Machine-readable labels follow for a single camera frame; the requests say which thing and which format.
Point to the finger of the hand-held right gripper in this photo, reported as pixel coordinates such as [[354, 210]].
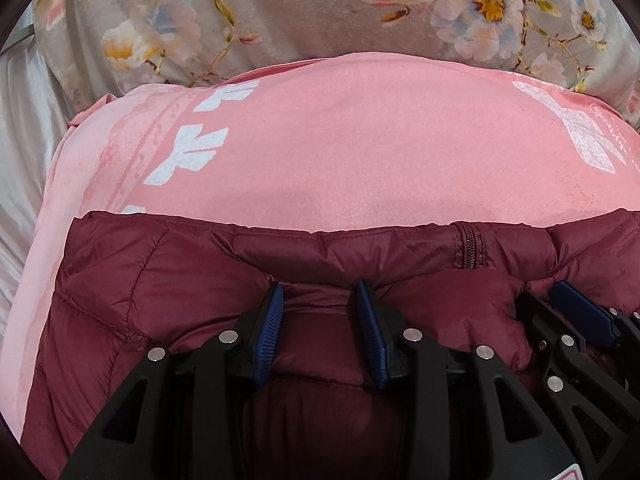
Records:
[[582, 307], [570, 360]]

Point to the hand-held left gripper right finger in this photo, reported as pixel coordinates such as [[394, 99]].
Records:
[[372, 335]]

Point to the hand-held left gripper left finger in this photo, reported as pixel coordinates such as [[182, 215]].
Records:
[[265, 335]]

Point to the maroon puffer jacket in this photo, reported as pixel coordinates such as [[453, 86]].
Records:
[[150, 285]]

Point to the pink printed fleece blanket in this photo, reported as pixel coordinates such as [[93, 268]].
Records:
[[350, 145]]

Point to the white satin curtain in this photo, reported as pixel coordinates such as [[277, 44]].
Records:
[[25, 135]]

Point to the grey floral bed sheet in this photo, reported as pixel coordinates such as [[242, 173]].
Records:
[[300, 10]]

